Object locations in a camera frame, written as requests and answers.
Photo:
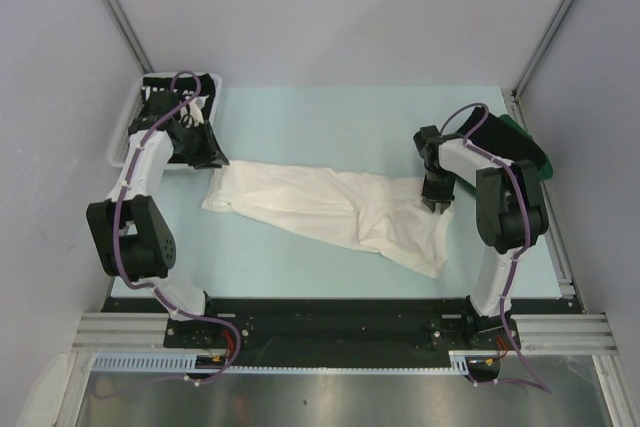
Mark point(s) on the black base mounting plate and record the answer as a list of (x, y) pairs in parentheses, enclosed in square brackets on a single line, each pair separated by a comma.
[(340, 334)]

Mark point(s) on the aluminium front frame rail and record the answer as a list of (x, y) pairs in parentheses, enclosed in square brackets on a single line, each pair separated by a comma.
[(572, 334)]

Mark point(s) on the black t-shirt white lettering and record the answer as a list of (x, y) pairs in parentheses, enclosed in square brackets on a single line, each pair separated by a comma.
[(161, 102)]

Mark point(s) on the folded black t-shirt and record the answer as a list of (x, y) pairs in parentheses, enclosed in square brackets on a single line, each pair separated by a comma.
[(505, 137)]

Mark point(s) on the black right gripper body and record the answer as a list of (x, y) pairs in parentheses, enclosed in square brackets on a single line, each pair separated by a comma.
[(439, 185)]

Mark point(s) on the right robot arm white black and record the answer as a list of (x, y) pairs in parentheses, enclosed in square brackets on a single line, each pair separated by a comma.
[(510, 216)]

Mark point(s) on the aluminium post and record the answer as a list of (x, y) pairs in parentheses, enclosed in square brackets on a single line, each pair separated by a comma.
[(127, 31), (543, 46)]

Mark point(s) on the right rear aluminium post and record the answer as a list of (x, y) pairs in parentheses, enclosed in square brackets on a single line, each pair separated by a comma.
[(543, 46)]

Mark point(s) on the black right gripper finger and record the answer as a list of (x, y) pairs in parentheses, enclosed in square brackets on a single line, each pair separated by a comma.
[(431, 205), (443, 207)]

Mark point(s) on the folded green t-shirt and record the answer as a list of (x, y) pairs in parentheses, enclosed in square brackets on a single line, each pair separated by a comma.
[(542, 167)]

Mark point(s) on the light blue cable duct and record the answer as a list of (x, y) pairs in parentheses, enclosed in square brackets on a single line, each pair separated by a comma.
[(196, 364)]

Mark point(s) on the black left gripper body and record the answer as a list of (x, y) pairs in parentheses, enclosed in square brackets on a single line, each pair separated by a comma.
[(198, 147)]

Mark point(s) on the white floral print t-shirt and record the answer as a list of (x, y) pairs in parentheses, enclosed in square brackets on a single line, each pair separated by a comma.
[(358, 211)]

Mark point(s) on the white plastic laundry basket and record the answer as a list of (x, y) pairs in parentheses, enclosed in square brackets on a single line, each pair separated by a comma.
[(139, 92)]

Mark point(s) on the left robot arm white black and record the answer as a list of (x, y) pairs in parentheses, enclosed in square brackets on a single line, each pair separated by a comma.
[(131, 236)]

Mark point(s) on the left rear aluminium post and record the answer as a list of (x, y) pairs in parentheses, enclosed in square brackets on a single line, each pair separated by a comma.
[(127, 31)]

